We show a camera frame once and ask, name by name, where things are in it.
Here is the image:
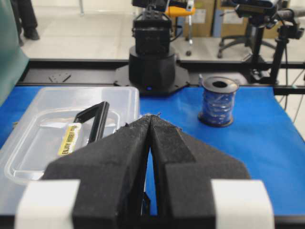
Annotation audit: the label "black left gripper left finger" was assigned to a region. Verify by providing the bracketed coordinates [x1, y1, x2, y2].
[15, 115, 151, 229]

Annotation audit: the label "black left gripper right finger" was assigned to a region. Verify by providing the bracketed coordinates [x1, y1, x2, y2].
[149, 115, 275, 229]

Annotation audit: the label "clear plastic tool box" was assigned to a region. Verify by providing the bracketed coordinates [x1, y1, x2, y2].
[0, 87, 140, 187]

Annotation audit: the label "blue table mat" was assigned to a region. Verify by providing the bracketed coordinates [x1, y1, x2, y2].
[0, 86, 305, 216]

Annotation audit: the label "green backdrop curtain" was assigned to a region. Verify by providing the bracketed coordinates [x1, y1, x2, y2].
[0, 0, 29, 104]

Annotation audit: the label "cardboard boxes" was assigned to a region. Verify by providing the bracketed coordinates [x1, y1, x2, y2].
[183, 0, 284, 38]

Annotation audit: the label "black office chair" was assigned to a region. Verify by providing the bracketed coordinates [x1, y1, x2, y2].
[217, 21, 277, 59]

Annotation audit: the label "person's dark legs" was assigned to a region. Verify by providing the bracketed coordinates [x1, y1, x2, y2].
[16, 0, 40, 41]

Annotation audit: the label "black tool box handle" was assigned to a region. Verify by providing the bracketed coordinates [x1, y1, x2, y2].
[73, 101, 110, 144]

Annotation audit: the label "blue wire spool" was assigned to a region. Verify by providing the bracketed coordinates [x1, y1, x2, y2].
[198, 76, 239, 127]

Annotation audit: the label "black camera tripod stand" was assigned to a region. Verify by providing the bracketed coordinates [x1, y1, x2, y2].
[234, 0, 305, 84]

